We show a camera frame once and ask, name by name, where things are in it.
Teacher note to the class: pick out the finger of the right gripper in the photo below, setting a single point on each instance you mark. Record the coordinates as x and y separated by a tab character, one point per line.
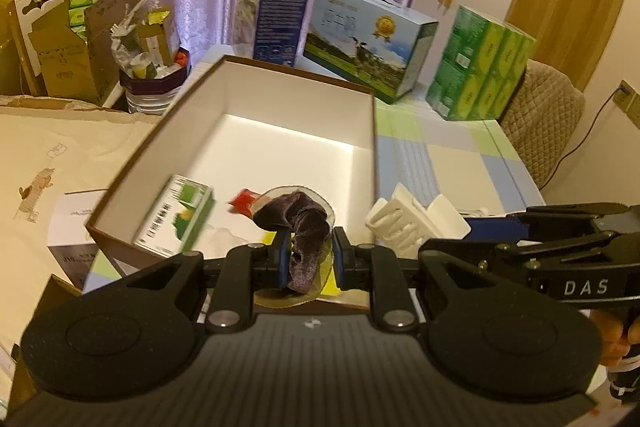
496	229

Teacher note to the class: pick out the blue tall carton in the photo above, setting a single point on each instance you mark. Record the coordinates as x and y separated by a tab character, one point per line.
268	30

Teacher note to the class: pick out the small white box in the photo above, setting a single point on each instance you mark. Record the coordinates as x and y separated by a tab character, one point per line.
72	246

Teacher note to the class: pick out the milk carton box with cow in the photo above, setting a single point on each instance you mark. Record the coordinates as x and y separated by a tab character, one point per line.
379	43

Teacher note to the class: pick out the right hand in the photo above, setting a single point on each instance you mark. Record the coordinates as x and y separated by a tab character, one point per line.
617	339

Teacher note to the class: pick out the white hair claw clip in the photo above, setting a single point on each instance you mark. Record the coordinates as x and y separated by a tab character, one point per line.
403	224

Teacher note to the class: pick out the wall outlet with plug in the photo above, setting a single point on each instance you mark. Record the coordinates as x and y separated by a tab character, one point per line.
628	101

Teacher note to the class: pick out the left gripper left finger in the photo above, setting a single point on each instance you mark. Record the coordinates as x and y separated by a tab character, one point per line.
235	279

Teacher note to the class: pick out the green medicine box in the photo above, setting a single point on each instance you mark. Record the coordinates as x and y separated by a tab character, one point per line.
176	217

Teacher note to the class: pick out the green tissue pack bundle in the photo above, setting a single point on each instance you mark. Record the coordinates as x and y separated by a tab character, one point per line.
483	61

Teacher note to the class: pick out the red snack packet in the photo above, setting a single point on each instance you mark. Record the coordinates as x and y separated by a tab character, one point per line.
243	202

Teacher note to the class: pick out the cream embroidered bed cover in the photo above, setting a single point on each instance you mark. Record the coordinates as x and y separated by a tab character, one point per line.
44	154

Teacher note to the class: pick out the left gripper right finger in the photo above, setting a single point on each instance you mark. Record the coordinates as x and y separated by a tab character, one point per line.
377	271

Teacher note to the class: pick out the open cardboard box with handle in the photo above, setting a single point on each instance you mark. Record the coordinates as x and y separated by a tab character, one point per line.
64	46

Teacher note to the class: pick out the quilted beige chair cover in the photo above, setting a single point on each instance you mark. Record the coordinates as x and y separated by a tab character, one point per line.
541	117

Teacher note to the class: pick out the brown cardboard storage box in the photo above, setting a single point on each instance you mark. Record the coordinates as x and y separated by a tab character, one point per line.
247	124

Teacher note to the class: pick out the dark purple scrunchie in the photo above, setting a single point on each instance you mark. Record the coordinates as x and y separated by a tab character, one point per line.
310	219

